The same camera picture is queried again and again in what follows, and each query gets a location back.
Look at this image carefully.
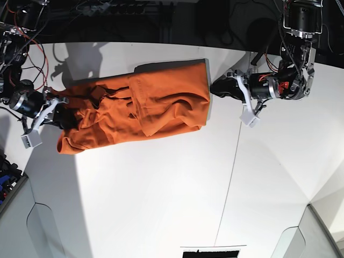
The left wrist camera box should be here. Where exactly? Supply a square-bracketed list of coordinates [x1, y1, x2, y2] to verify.
[240, 109, 260, 128]

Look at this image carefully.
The orange t-shirt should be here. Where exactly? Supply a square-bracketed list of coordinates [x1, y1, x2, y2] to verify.
[57, 60, 210, 154]

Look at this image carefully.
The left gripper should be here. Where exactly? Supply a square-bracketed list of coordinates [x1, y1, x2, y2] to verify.
[211, 69, 266, 118]

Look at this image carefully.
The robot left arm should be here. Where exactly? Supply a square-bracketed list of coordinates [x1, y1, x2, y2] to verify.
[210, 1, 323, 125]

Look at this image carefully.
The grey right side panel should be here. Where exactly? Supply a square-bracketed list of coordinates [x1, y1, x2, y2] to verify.
[272, 204, 343, 258]

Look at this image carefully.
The grey panel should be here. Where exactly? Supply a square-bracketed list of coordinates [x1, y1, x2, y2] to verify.
[272, 204, 343, 258]
[1, 177, 66, 257]

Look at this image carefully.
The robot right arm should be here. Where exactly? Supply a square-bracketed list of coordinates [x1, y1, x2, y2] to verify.
[1, 1, 77, 134]

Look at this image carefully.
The blue black clutter bin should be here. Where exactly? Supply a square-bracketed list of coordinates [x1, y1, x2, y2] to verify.
[1, 150, 23, 205]

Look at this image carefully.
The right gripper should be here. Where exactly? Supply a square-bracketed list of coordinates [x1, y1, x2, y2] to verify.
[20, 90, 77, 134]

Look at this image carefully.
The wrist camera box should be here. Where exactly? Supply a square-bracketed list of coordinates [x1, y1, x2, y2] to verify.
[21, 131, 42, 148]
[240, 109, 260, 128]

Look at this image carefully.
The grey left side panel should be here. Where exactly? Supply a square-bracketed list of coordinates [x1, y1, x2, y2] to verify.
[1, 177, 66, 257]

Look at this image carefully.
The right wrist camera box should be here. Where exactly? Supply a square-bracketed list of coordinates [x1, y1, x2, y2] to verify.
[21, 131, 42, 148]

